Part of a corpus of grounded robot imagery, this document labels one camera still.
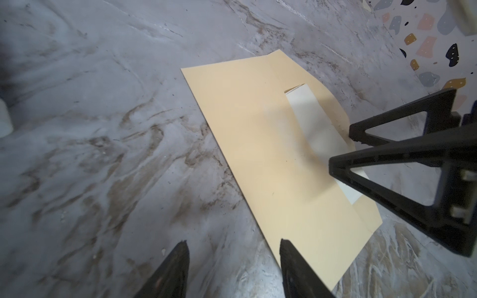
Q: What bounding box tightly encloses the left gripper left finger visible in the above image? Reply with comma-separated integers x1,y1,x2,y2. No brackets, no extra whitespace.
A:
134,241,190,298

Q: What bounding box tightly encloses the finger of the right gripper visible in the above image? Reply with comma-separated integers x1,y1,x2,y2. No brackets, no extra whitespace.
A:
329,124,477,257
348,87,463,148

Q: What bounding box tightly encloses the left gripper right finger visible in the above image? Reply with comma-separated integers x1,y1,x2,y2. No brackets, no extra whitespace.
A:
279,239,335,298

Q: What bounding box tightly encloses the blue white glue stick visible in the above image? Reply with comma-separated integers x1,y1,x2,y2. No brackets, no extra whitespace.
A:
0,99,14,138

